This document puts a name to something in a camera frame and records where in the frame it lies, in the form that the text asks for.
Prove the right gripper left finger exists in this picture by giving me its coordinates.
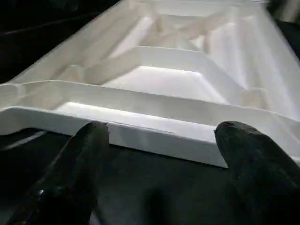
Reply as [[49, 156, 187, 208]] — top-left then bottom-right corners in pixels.
[[7, 120, 111, 225]]

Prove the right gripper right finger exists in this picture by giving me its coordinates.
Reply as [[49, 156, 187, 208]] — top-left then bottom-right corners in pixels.
[[213, 120, 300, 225]]

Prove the white plastic table top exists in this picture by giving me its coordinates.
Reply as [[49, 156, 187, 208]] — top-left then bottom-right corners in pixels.
[[0, 0, 300, 168]]

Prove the black work mat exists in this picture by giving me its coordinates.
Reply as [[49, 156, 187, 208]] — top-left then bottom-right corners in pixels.
[[0, 0, 300, 225]]

